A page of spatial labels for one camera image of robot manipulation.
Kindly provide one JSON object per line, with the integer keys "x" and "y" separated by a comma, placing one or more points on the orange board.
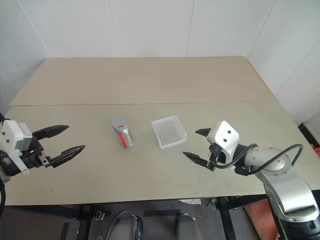
{"x": 262, "y": 215}

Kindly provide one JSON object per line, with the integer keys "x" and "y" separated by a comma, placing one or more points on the crumpled white paper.
{"x": 191, "y": 201}

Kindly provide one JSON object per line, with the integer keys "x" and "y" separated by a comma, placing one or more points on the silver can with red label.
{"x": 125, "y": 137}

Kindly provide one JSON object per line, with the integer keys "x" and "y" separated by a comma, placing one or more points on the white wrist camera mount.
{"x": 11, "y": 140}
{"x": 225, "y": 135}

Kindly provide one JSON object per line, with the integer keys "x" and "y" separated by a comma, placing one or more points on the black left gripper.
{"x": 33, "y": 158}

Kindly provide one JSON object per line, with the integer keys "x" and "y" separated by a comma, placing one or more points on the red object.
{"x": 316, "y": 151}

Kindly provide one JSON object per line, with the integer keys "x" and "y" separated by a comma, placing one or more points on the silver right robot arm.
{"x": 287, "y": 185}

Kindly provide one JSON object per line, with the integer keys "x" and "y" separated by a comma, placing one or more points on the dark grey rounded shape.
{"x": 125, "y": 226}
{"x": 187, "y": 227}

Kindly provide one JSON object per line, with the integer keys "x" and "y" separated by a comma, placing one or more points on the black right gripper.
{"x": 215, "y": 153}

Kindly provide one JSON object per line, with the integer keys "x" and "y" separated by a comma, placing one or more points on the clear plastic container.
{"x": 168, "y": 132}

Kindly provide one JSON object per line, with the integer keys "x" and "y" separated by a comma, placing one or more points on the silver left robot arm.
{"x": 6, "y": 163}

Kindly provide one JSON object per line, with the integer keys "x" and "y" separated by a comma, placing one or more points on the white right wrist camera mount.
{"x": 225, "y": 135}

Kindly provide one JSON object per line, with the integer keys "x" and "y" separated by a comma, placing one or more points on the black metal table frame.
{"x": 227, "y": 217}

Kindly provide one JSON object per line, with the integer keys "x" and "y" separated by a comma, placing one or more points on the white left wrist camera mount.
{"x": 11, "y": 140}

